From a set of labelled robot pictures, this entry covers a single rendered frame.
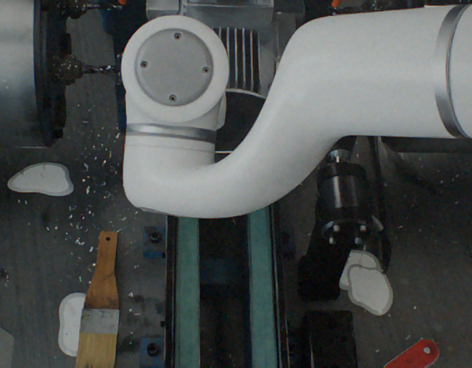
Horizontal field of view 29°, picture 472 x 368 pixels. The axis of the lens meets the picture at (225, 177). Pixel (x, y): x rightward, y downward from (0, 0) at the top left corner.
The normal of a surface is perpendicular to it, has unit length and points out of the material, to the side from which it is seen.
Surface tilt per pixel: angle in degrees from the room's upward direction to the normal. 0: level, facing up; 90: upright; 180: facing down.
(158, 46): 26
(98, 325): 0
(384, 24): 33
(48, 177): 0
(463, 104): 75
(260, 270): 0
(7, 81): 58
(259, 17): 90
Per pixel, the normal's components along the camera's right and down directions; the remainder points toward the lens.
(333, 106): -0.52, 0.58
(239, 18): 0.00, 0.85
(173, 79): 0.04, 0.00
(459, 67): -0.61, 0.07
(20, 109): 0.04, 0.67
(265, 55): 0.62, -0.41
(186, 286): 0.05, -0.52
